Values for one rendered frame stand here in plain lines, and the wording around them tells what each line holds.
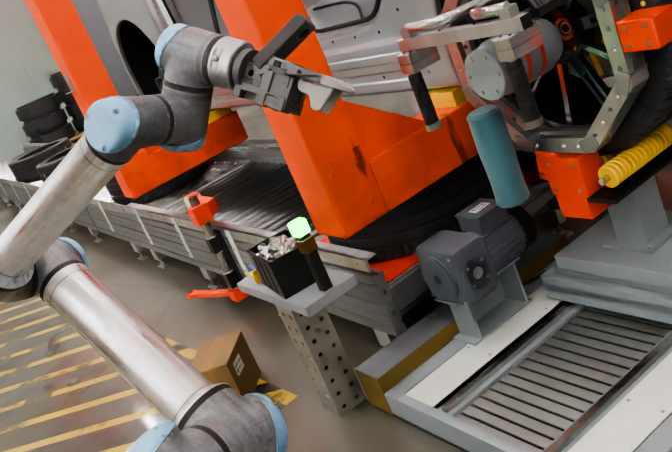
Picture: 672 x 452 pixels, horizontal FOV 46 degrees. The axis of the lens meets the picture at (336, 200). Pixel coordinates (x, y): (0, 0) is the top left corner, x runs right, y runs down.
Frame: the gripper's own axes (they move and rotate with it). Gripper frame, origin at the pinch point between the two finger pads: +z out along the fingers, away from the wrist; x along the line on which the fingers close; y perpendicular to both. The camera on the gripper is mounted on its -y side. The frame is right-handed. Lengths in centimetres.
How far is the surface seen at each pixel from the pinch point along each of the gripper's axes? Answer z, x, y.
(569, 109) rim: 19, -90, -15
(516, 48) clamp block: 13.1, -43.1, -19.1
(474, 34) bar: 2, -50, -21
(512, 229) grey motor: 12, -108, 20
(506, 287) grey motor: 12, -124, 38
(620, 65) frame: 31, -60, -24
